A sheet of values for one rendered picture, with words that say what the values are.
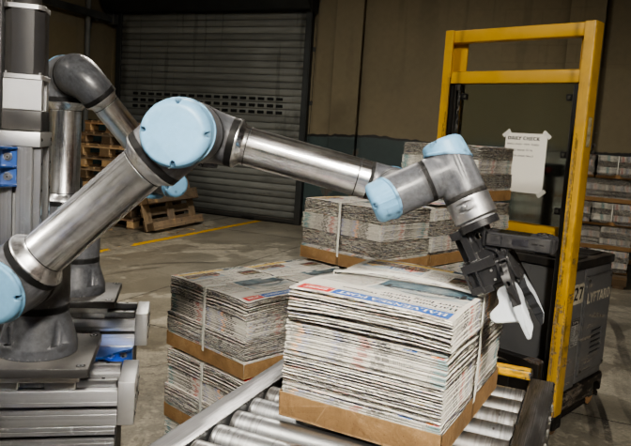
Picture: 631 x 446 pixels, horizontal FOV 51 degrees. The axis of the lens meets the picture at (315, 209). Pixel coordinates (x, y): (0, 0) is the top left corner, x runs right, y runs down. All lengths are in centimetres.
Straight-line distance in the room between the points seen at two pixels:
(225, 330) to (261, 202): 789
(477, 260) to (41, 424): 89
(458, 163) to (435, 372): 35
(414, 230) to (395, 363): 134
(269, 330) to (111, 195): 86
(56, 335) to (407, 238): 131
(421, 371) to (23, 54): 109
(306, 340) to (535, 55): 782
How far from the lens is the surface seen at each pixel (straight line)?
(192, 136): 110
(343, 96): 918
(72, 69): 188
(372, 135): 910
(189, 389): 211
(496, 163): 280
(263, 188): 971
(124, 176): 116
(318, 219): 239
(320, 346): 111
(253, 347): 188
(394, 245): 227
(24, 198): 160
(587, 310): 350
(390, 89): 907
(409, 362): 105
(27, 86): 162
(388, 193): 112
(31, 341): 140
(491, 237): 114
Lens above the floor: 128
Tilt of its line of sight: 6 degrees down
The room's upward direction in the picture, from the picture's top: 4 degrees clockwise
